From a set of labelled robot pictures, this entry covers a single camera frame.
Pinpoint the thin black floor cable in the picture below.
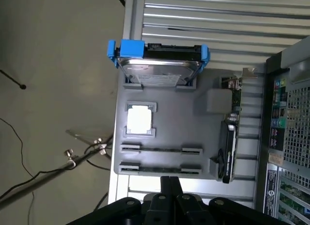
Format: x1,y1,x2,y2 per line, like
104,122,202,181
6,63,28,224
0,117,72,180

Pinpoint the silver hard disk drive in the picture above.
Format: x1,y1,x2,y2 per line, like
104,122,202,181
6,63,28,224
115,43,203,88

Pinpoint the silver CPU chip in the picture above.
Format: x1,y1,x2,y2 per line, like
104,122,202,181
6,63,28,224
127,105,153,135

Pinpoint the metal tripod stand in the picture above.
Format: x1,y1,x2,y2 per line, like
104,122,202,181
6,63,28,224
0,129,114,208

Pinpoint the graphics card with black fan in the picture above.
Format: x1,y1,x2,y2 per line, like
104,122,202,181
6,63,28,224
219,67,258,184

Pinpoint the black leg with round foot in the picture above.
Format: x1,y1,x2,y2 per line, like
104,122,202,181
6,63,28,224
0,69,27,90

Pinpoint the grey printed parts rack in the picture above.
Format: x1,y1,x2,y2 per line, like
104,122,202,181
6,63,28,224
113,71,240,182

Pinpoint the blue plastic disk carrier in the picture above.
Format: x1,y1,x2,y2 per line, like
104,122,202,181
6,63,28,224
106,39,211,70

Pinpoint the grey metal PC case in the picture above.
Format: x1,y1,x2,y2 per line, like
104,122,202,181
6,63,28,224
254,35,310,225

